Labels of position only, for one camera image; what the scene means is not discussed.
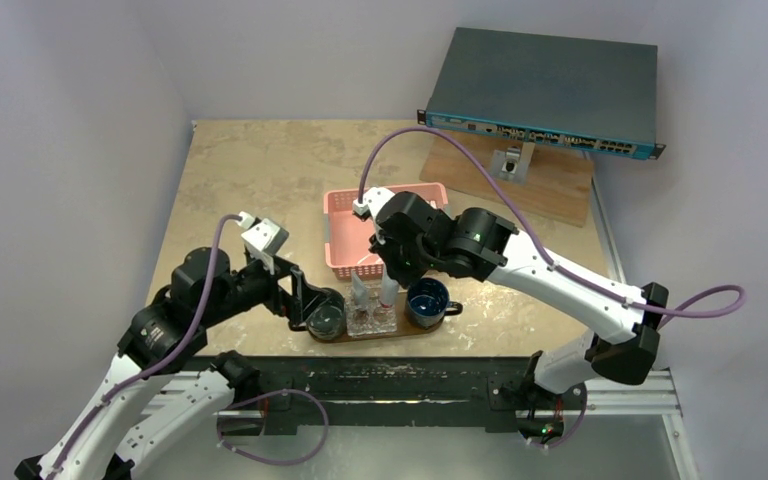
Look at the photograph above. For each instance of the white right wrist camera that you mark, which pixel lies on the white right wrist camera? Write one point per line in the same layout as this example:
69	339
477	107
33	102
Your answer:
367	207

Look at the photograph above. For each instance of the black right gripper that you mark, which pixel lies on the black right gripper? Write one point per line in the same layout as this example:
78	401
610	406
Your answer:
384	248

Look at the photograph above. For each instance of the wooden base board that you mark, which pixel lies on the wooden base board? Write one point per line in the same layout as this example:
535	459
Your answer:
558	184

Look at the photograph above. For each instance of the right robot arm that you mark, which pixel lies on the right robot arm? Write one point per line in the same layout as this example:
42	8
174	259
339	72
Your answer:
621	340

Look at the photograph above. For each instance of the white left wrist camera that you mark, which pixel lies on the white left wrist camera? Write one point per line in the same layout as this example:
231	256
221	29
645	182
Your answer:
262	238

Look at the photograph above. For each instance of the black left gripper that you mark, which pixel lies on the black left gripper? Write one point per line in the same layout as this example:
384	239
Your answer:
294	305

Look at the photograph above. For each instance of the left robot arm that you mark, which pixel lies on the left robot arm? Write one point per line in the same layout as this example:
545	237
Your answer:
112	439

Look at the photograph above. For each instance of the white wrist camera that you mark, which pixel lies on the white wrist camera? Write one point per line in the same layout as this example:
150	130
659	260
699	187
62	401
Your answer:
367	207
262	238

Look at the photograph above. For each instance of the pink plastic basket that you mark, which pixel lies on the pink plastic basket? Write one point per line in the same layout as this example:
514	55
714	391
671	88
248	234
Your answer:
347	238

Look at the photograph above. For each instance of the dark green mug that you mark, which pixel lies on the dark green mug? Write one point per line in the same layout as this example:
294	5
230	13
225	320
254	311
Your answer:
325	322

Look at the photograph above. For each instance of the blue network switch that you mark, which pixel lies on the blue network switch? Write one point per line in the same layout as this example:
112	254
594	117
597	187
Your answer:
585	94

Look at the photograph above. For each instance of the dark blue mug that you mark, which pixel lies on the dark blue mug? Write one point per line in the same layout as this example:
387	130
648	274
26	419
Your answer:
428	303

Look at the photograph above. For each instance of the metal stand bracket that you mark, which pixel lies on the metal stand bracket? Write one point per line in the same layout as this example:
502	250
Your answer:
512	164

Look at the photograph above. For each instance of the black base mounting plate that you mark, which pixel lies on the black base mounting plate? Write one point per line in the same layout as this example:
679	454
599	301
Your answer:
491	393

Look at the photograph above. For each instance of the oval wooden tray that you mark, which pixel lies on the oval wooden tray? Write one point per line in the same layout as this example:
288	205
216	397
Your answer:
405	328

